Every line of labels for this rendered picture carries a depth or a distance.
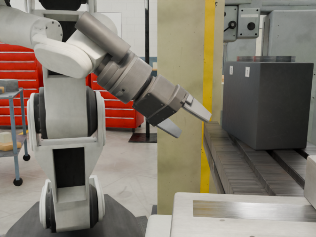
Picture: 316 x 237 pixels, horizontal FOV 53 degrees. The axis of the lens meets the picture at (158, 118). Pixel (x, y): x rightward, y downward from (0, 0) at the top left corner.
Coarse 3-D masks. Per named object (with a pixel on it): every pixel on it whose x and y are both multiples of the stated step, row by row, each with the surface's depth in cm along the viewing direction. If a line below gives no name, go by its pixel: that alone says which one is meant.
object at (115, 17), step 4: (100, 12) 907; (104, 12) 906; (108, 12) 906; (112, 12) 905; (116, 12) 904; (120, 12) 904; (108, 16) 908; (112, 16) 907; (116, 16) 906; (120, 16) 906; (112, 20) 909; (116, 20) 908; (120, 20) 908; (116, 24) 911; (120, 24) 910; (120, 28) 912; (120, 32) 914; (120, 36) 916
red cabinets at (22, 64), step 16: (0, 48) 494; (16, 48) 495; (0, 64) 499; (16, 64) 499; (32, 64) 500; (32, 80) 504; (96, 80) 495; (16, 96) 510; (112, 96) 493; (0, 112) 513; (16, 112) 513; (112, 112) 498; (128, 112) 493
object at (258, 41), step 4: (260, 28) 806; (260, 32) 808; (260, 36) 810; (256, 40) 812; (260, 40) 812; (256, 44) 814; (260, 44) 814; (256, 48) 816; (260, 48) 816; (256, 52) 818; (260, 52) 817
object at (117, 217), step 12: (36, 204) 131; (108, 204) 131; (120, 204) 131; (24, 216) 121; (36, 216) 121; (108, 216) 121; (120, 216) 121; (132, 216) 121; (12, 228) 112; (24, 228) 112; (36, 228) 112; (96, 228) 112; (108, 228) 112; (120, 228) 112; (132, 228) 112
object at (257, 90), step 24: (240, 72) 75; (264, 72) 65; (288, 72) 66; (312, 72) 67; (240, 96) 75; (264, 96) 66; (288, 96) 67; (240, 120) 76; (264, 120) 67; (288, 120) 68; (264, 144) 68; (288, 144) 69
